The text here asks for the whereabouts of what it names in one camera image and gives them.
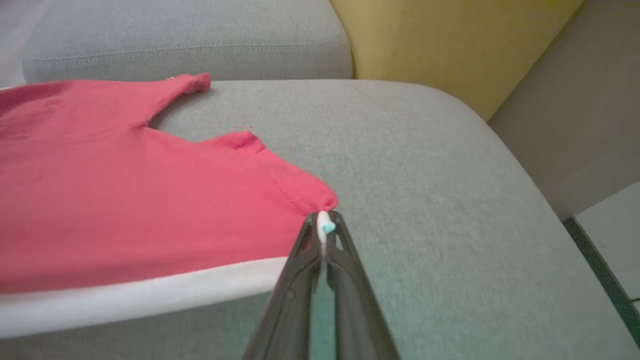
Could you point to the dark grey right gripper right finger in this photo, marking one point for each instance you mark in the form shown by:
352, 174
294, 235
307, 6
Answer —
355, 315

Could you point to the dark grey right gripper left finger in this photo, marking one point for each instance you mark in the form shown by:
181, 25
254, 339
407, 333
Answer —
290, 310

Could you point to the red garment with white hem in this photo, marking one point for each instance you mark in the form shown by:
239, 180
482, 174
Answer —
125, 200

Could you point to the large yellow sofa back cushion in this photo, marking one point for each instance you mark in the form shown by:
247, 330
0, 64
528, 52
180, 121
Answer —
450, 40

